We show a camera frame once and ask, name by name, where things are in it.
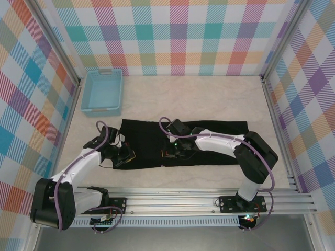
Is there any black controller board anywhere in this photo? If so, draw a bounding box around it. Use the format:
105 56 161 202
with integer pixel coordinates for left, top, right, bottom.
90 214 117 227
237 213 256 230

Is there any white slotted cable duct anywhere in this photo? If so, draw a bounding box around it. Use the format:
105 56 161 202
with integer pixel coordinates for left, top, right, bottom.
73 215 240 227

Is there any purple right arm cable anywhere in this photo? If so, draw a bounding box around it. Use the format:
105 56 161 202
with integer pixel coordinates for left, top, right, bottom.
159 117 275 233

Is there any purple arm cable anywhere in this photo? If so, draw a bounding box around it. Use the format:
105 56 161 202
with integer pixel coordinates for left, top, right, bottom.
159 117 275 233
54 120 124 234

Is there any black t-shirt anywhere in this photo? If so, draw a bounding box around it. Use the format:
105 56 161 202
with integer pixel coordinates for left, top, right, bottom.
113 119 249 170

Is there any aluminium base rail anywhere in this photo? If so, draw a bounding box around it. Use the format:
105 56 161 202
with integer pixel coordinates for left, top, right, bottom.
73 186 318 216

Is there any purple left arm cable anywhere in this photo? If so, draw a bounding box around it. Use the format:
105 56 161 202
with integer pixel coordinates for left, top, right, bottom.
54 120 124 234

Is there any light blue plastic basket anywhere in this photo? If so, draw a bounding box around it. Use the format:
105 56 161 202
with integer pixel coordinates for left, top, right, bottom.
80 69 124 118

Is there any aluminium frame bar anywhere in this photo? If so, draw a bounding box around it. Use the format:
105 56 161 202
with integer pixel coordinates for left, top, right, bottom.
48 77 84 181
260 0 314 82
30 0 82 85
305 213 328 251
23 224 41 251
261 75 300 193

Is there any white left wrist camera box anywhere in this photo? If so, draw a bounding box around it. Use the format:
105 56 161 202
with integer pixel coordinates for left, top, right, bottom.
114 132 126 147

